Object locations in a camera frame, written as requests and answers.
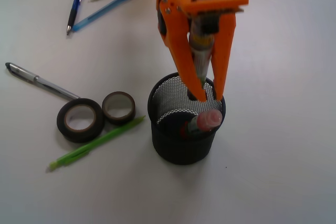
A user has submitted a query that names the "small black tape roll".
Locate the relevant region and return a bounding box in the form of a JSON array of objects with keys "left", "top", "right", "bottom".
[{"left": 102, "top": 91, "right": 135, "bottom": 125}]

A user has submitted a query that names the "red capped marker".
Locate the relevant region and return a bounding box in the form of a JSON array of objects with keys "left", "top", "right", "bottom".
[{"left": 180, "top": 110, "right": 223, "bottom": 139}]

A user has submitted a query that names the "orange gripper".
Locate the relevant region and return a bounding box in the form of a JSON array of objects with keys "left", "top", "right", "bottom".
[{"left": 156, "top": 0, "right": 236, "bottom": 102}]

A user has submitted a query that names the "dark blue ballpoint pen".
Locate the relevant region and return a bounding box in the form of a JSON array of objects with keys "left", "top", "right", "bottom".
[{"left": 66, "top": 0, "right": 81, "bottom": 35}]

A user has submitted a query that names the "green mechanical pencil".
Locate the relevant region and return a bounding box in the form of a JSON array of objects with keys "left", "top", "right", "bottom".
[{"left": 48, "top": 116, "right": 145, "bottom": 172}]

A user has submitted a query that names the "black capped marker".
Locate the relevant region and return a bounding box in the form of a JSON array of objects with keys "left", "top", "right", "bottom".
[{"left": 188, "top": 15, "right": 215, "bottom": 88}]

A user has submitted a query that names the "silver pen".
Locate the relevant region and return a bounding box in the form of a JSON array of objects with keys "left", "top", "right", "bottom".
[{"left": 5, "top": 62, "right": 80, "bottom": 100}]

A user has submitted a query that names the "black mesh pen holder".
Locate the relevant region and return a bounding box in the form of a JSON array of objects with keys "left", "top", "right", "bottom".
[{"left": 148, "top": 72, "right": 226, "bottom": 165}]

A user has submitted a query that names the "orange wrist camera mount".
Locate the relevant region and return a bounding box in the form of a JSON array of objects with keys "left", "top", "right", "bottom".
[{"left": 178, "top": 0, "right": 249, "bottom": 35}]

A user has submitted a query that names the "large black tape roll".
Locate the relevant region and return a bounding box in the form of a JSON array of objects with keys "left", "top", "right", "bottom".
[{"left": 57, "top": 98, "right": 104, "bottom": 143}]

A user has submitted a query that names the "light blue pen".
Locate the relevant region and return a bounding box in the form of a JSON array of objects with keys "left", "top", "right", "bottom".
[{"left": 72, "top": 0, "right": 130, "bottom": 32}]

